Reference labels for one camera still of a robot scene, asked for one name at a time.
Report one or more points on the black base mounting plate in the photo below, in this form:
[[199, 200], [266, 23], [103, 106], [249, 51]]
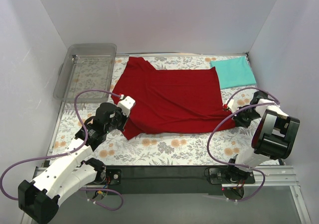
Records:
[[171, 179]]

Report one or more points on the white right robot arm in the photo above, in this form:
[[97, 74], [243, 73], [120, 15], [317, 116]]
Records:
[[273, 139]]

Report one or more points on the clear plastic bin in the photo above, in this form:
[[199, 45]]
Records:
[[87, 66]]

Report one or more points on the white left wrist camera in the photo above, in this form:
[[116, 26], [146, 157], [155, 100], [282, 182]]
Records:
[[126, 103]]

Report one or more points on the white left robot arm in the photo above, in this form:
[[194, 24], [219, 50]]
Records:
[[41, 197]]

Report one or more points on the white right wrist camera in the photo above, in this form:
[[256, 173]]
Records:
[[231, 106]]

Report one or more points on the aluminium frame rail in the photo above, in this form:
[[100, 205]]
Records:
[[276, 175]]

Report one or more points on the red t shirt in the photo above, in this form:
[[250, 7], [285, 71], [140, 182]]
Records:
[[173, 101]]

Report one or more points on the folded teal t shirt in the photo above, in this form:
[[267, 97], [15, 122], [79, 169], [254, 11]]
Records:
[[234, 72]]

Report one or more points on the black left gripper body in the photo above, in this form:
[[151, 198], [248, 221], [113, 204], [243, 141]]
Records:
[[123, 121]]

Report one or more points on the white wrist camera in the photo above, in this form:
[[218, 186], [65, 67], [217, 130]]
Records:
[[126, 103], [231, 106]]

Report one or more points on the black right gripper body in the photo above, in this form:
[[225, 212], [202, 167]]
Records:
[[237, 118]]

